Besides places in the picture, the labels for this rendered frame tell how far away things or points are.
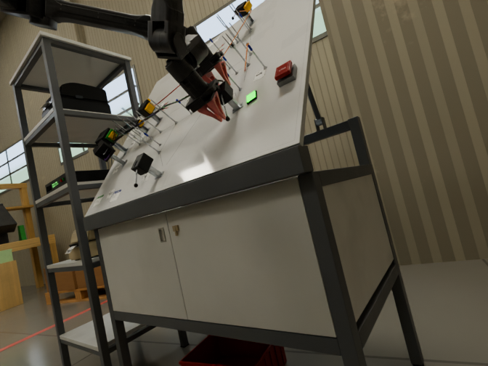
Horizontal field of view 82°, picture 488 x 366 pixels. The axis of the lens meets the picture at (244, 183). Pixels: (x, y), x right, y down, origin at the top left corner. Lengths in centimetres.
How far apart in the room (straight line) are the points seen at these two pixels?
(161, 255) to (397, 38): 230
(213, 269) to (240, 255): 13
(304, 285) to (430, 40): 222
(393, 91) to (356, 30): 59
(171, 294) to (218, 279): 27
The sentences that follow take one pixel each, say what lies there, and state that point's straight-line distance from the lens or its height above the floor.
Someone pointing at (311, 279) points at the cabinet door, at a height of 54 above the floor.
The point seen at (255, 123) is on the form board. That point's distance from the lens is 83.
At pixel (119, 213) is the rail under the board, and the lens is 125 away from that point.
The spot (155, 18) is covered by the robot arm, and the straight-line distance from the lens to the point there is 77.
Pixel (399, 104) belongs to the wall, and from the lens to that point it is 254.
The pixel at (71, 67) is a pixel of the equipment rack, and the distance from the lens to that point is 218.
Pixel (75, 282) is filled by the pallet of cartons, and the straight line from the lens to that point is 439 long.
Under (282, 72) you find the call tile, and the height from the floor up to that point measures 110.
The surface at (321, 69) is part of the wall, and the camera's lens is 341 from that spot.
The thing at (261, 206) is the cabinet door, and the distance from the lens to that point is 77.
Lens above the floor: 77
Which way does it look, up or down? 4 degrees up
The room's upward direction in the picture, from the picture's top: 13 degrees counter-clockwise
